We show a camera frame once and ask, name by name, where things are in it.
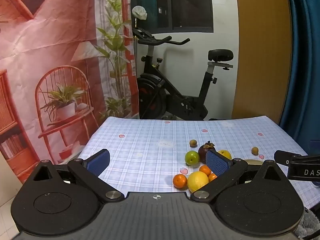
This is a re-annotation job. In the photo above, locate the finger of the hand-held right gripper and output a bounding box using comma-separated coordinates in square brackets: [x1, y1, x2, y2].
[274, 150, 302, 166]

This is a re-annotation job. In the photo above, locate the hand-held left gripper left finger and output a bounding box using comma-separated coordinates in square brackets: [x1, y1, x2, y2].
[32, 149, 125, 202]

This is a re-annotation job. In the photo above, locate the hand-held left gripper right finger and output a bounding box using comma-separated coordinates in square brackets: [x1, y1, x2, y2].
[190, 151, 285, 202]

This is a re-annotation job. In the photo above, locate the yellow lemon with stem nub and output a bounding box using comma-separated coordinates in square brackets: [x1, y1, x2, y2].
[217, 150, 232, 161]

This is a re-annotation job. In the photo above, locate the large yellow lemon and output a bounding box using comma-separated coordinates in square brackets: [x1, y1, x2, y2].
[187, 171, 209, 193]

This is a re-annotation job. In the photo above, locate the dark purple mangosteen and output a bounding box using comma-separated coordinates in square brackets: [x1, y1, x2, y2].
[198, 141, 216, 158]

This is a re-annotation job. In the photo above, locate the green apple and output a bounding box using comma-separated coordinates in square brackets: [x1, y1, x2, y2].
[185, 151, 200, 166]

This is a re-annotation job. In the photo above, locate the blue checked tablecloth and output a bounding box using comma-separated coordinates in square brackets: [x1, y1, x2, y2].
[59, 116, 320, 210]

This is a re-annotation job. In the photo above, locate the grey rug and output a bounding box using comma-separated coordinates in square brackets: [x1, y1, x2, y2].
[297, 207, 320, 240]

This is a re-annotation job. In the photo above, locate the black exercise bike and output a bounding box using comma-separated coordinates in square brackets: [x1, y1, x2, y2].
[132, 27, 234, 121]

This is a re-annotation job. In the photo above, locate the blue curtain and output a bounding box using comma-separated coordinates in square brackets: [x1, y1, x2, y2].
[279, 0, 320, 155]

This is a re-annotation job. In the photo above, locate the brown wooden door panel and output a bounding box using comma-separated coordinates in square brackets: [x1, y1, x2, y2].
[231, 0, 293, 125]

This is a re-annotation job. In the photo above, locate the printed red backdrop cloth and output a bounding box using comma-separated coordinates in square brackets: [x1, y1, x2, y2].
[0, 0, 140, 195]

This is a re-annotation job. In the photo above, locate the white cloth cap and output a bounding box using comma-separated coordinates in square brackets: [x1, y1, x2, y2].
[132, 5, 147, 20]

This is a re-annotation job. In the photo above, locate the dark window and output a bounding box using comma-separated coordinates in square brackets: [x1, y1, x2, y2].
[130, 0, 214, 34]

